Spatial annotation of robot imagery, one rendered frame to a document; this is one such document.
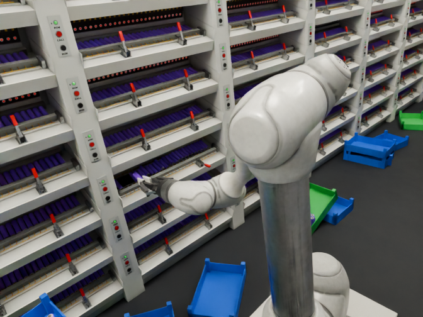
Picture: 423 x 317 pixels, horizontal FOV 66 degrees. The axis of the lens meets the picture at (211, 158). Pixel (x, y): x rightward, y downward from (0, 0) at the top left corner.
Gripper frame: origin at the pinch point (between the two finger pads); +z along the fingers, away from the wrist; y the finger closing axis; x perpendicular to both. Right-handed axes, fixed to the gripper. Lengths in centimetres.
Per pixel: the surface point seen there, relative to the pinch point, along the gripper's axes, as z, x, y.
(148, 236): 9.5, -28.8, -2.5
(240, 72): 3, 31, 67
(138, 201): 6.2, -9.5, -3.2
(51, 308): -18, -19, -49
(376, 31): 4, 31, 213
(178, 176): 7.8, -7.7, 20.0
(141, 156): 3.2, 9.3, 3.3
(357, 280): -54, -68, 62
